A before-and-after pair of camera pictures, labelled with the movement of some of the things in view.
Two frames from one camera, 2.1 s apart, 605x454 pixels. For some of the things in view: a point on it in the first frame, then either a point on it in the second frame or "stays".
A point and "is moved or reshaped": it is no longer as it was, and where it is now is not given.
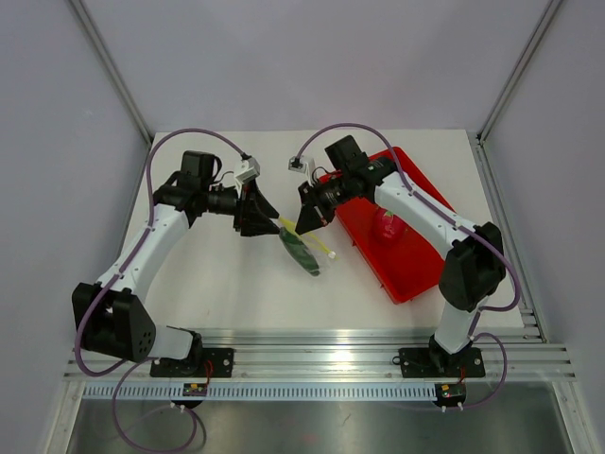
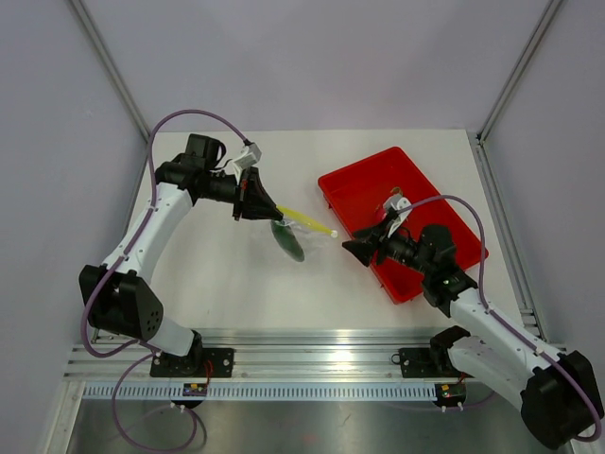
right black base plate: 437,363 stays
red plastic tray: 412,268 stays
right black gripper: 315,215 to 364,250
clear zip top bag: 314,254 is moved or reshaped
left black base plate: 204,363 stays
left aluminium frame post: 101,45 stays
